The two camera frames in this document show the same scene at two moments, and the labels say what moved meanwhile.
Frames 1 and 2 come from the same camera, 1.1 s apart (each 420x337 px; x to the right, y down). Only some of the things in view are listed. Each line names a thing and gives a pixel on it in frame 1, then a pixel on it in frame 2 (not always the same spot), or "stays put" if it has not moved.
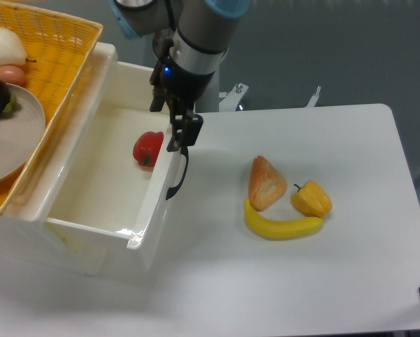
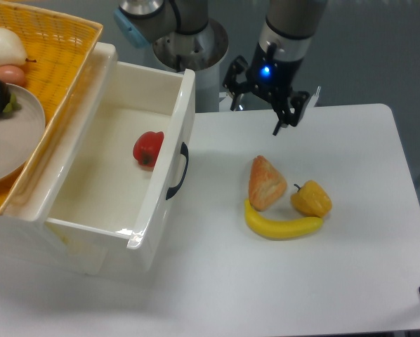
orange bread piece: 266,187 stays put
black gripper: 180,87 to 272,78
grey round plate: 15,137 stays put
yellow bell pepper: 310,200 stays put
